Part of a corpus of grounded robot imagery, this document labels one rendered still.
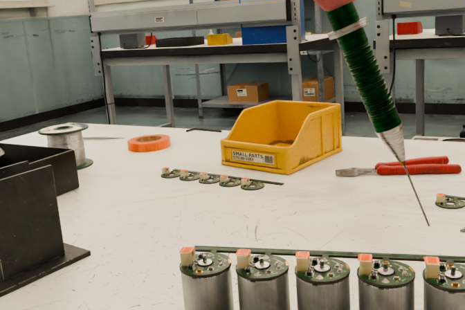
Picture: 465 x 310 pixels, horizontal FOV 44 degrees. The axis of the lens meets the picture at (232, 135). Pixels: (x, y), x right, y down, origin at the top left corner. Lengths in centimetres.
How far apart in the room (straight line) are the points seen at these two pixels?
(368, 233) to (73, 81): 581
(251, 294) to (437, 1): 238
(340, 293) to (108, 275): 21
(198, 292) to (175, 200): 31
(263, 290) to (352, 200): 29
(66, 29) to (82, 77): 53
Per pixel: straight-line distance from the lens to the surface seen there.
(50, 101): 600
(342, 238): 46
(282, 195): 56
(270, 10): 286
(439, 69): 480
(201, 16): 307
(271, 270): 27
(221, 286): 28
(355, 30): 23
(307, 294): 27
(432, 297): 26
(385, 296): 26
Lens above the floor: 93
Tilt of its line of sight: 12 degrees down
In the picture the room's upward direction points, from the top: 4 degrees counter-clockwise
